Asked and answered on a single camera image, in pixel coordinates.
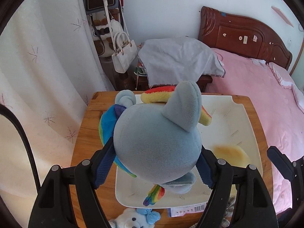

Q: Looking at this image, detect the plaid bow hair clip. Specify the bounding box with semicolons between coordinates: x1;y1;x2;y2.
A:
220;196;236;228

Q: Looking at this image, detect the grey cloth cover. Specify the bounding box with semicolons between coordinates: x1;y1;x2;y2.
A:
138;36;226;86

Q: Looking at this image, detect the yellow plush toy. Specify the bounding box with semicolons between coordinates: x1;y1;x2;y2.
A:
212;145;250;168

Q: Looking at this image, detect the pink bed quilt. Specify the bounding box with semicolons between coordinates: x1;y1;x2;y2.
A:
204;47;304;215

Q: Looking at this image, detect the cow pattern plush bag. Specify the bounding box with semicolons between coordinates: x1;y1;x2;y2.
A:
89;14;123;58

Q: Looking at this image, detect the white handbag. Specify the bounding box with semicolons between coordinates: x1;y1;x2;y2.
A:
112;31;138;74

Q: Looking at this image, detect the wooden nightstand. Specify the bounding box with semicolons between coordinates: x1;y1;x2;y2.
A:
114;73;213;92

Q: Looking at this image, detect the blue rainbow pony plush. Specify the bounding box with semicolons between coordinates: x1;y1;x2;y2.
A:
98;81;212;206

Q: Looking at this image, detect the pink tissue packet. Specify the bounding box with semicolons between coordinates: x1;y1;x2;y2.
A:
167;203;207;217

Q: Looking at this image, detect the dark wooden headboard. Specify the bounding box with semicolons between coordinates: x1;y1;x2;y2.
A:
198;6;292;70

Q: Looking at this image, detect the wooden table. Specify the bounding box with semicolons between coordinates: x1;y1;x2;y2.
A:
71;91;273;227

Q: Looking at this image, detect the white plastic storage bin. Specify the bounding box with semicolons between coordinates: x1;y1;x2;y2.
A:
115;95;263;208

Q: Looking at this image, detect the black cable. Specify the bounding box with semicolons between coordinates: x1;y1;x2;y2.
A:
0;104;41;193

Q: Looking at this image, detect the pink pillow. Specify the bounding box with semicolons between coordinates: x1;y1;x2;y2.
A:
268;62;304;112

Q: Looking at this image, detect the white bear plush blue bow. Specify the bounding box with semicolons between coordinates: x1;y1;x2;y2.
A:
109;208;161;228

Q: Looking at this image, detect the white floral curtain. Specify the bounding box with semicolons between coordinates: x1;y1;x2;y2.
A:
0;0;115;219

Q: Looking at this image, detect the pink wall shelf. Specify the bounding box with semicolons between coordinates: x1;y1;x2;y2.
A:
271;6;294;27

